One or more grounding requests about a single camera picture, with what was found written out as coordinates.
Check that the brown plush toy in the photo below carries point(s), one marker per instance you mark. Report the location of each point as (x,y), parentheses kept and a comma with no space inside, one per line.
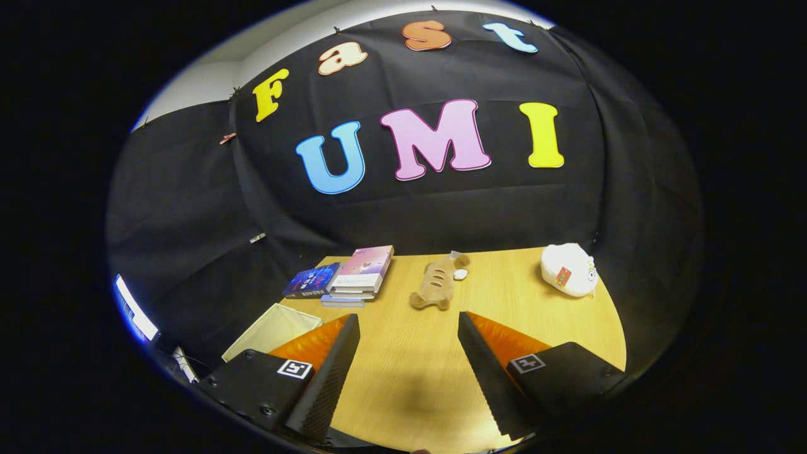
(438,284)

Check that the white plush toy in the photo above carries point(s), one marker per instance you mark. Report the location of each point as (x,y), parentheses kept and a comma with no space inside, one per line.
(567,268)

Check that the black backdrop cloth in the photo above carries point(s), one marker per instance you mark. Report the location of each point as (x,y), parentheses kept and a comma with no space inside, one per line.
(441,208)

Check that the beige fabric storage box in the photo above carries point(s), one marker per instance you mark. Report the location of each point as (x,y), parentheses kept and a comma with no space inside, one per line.
(271,331)

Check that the light blue book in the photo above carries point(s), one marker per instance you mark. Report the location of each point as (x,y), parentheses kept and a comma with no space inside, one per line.
(340,302)

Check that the pink book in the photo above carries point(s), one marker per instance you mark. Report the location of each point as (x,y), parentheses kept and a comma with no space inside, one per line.
(365,265)

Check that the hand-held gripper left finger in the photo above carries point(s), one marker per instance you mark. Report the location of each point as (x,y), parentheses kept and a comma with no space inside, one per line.
(331,378)

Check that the pink clip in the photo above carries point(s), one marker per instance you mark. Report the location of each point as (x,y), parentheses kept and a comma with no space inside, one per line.
(227,138)

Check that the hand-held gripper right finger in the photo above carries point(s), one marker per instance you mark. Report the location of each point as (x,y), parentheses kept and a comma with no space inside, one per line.
(485,372)

